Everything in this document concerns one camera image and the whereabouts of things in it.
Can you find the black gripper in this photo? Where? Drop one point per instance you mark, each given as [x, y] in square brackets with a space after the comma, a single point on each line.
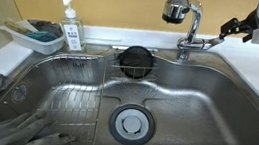
[250, 21]

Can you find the chrome faucet spout body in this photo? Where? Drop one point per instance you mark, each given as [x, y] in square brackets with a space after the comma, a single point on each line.
[193, 27]

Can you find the stainless steel sink basin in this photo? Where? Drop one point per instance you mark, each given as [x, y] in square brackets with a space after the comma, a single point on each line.
[197, 118]

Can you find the black round mesh strainer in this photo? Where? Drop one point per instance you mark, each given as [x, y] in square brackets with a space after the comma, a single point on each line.
[136, 60]

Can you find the grey sink drain cover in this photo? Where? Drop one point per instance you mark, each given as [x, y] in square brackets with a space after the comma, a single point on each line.
[132, 125]

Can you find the clear pump soap bottle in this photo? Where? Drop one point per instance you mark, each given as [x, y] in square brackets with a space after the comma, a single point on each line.
[72, 33]

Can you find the dark cloth in tray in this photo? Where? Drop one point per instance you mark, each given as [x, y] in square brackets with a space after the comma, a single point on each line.
[46, 26]

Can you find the white plastic tray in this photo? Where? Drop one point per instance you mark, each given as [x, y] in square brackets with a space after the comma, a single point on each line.
[43, 47]

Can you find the teal sponge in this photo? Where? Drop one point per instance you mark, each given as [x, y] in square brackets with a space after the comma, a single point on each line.
[42, 35]

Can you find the beige scrub brush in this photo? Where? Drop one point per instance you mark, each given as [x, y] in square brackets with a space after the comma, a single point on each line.
[16, 27]

